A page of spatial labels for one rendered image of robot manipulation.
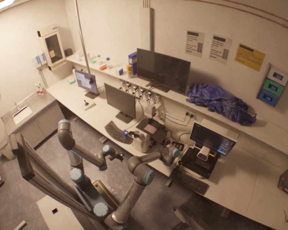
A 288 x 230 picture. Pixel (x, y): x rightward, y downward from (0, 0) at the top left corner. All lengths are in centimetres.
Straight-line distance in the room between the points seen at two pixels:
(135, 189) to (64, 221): 87
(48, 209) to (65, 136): 91
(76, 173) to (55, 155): 157
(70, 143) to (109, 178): 146
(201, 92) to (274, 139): 102
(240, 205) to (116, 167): 196
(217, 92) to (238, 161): 94
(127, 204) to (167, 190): 128
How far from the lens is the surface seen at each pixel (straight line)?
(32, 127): 327
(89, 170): 278
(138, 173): 115
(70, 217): 171
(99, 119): 237
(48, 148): 344
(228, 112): 169
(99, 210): 152
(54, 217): 180
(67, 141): 129
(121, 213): 139
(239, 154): 222
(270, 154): 232
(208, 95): 173
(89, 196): 188
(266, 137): 186
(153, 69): 193
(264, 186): 220
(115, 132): 210
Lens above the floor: 237
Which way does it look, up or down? 44 degrees down
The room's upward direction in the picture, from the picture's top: 2 degrees counter-clockwise
